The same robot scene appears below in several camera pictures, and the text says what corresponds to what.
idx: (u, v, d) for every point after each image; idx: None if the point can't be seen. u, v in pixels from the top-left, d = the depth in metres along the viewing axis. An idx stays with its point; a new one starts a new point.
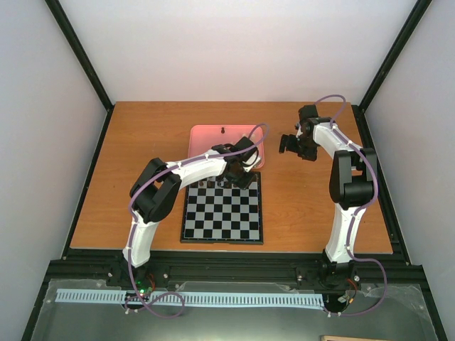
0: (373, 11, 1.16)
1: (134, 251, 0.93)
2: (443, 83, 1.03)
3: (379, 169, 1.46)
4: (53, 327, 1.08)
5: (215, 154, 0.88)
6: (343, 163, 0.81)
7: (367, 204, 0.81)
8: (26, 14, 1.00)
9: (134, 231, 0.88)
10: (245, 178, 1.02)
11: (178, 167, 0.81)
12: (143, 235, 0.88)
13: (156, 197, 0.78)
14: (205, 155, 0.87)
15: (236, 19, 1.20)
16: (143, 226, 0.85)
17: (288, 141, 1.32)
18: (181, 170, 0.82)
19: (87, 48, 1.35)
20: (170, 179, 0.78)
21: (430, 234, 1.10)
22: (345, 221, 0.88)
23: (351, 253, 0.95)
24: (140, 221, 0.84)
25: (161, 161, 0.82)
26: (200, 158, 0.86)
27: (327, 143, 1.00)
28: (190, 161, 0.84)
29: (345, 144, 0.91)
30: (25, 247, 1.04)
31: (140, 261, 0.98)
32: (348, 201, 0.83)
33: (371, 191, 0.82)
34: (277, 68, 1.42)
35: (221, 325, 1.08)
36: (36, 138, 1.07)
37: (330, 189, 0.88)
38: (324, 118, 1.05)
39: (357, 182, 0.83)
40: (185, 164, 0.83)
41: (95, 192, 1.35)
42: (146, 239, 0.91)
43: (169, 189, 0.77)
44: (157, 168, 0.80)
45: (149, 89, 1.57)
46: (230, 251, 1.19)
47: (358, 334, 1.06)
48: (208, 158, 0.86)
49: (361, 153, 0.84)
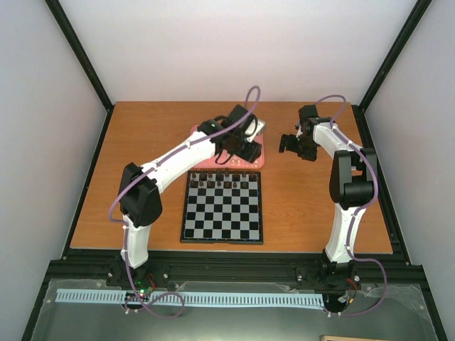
0: (373, 11, 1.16)
1: (130, 253, 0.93)
2: (443, 82, 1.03)
3: (380, 169, 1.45)
4: (53, 327, 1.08)
5: (202, 137, 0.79)
6: (343, 163, 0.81)
7: (367, 204, 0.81)
8: (27, 14, 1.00)
9: (127, 234, 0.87)
10: (249, 149, 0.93)
11: (153, 170, 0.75)
12: (137, 237, 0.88)
13: (138, 204, 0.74)
14: (187, 142, 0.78)
15: (236, 19, 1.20)
16: (134, 231, 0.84)
17: (288, 141, 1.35)
18: (158, 172, 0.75)
19: (87, 47, 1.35)
20: (147, 185, 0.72)
21: (431, 234, 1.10)
22: (345, 221, 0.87)
23: (351, 253, 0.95)
24: (131, 225, 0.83)
25: (136, 165, 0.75)
26: (182, 148, 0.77)
27: (327, 143, 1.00)
28: (168, 157, 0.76)
29: (345, 144, 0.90)
30: (25, 247, 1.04)
31: (138, 261, 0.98)
32: (348, 201, 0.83)
33: (371, 191, 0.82)
34: (277, 68, 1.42)
35: (221, 325, 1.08)
36: (35, 138, 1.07)
37: (330, 189, 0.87)
38: (324, 118, 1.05)
39: (357, 182, 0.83)
40: (161, 163, 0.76)
41: (95, 192, 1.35)
42: (141, 241, 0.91)
43: (146, 196, 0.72)
44: (132, 172, 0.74)
45: (149, 89, 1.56)
46: (230, 251, 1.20)
47: (359, 334, 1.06)
48: (190, 146, 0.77)
49: (361, 153, 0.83)
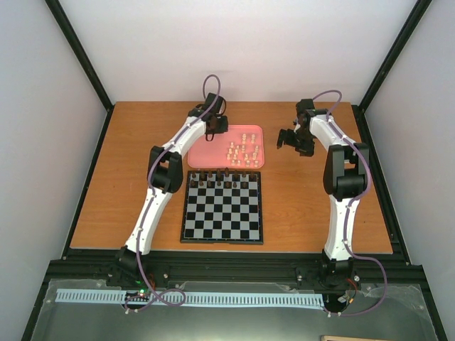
0: (373, 11, 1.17)
1: (144, 231, 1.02)
2: (443, 83, 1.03)
3: (380, 168, 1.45)
4: (54, 327, 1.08)
5: (195, 119, 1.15)
6: (335, 157, 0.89)
7: (360, 195, 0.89)
8: (28, 14, 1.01)
9: (147, 209, 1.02)
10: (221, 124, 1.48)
11: (173, 145, 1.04)
12: (157, 210, 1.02)
13: (169, 171, 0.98)
14: (187, 123, 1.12)
15: (235, 20, 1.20)
16: (160, 200, 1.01)
17: (286, 135, 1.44)
18: (176, 145, 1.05)
19: (87, 48, 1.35)
20: (173, 155, 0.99)
21: (430, 233, 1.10)
22: (340, 214, 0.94)
23: (349, 249, 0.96)
24: (158, 195, 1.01)
25: (158, 146, 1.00)
26: (185, 128, 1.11)
27: (323, 136, 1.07)
28: (179, 136, 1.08)
29: (339, 138, 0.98)
30: (25, 246, 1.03)
31: (147, 246, 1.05)
32: (342, 193, 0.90)
33: (362, 182, 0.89)
34: (276, 67, 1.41)
35: (221, 325, 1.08)
36: (36, 138, 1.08)
37: (324, 180, 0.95)
38: (320, 110, 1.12)
39: (350, 175, 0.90)
40: (177, 141, 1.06)
41: (96, 191, 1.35)
42: (156, 219, 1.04)
43: (177, 160, 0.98)
44: (158, 151, 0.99)
45: (150, 89, 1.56)
46: (230, 251, 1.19)
47: (357, 333, 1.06)
48: (190, 126, 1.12)
49: (355, 147, 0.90)
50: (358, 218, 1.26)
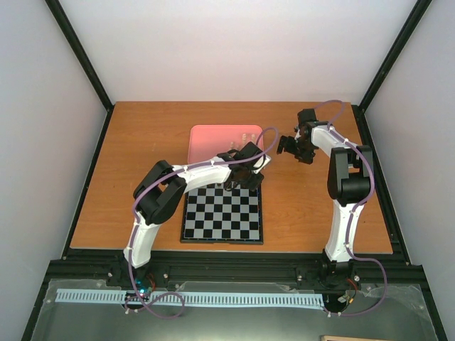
0: (373, 10, 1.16)
1: (134, 251, 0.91)
2: (443, 82, 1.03)
3: (379, 168, 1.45)
4: (53, 327, 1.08)
5: (221, 161, 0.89)
6: (339, 158, 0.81)
7: (365, 199, 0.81)
8: (26, 13, 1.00)
9: (135, 234, 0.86)
10: (254, 179, 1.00)
11: (183, 170, 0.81)
12: (144, 237, 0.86)
13: (161, 197, 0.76)
14: (211, 160, 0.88)
15: (234, 18, 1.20)
16: (145, 229, 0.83)
17: (287, 142, 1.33)
18: (187, 174, 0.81)
19: (87, 47, 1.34)
20: (177, 180, 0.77)
21: (431, 234, 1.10)
22: (343, 218, 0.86)
23: (350, 251, 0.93)
24: (142, 222, 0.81)
25: (167, 163, 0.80)
26: (206, 164, 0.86)
27: (324, 143, 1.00)
28: (195, 166, 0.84)
29: (341, 143, 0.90)
30: (25, 246, 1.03)
31: (140, 261, 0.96)
32: (346, 197, 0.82)
33: (368, 188, 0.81)
34: (275, 67, 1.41)
35: (221, 325, 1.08)
36: (36, 137, 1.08)
37: (328, 187, 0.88)
38: (322, 121, 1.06)
39: (355, 178, 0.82)
40: (191, 168, 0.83)
41: (96, 192, 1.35)
42: (146, 241, 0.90)
43: (175, 190, 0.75)
44: (164, 169, 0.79)
45: (149, 89, 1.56)
46: (230, 251, 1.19)
47: (357, 333, 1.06)
48: (213, 165, 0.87)
49: (357, 150, 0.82)
50: (359, 218, 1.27)
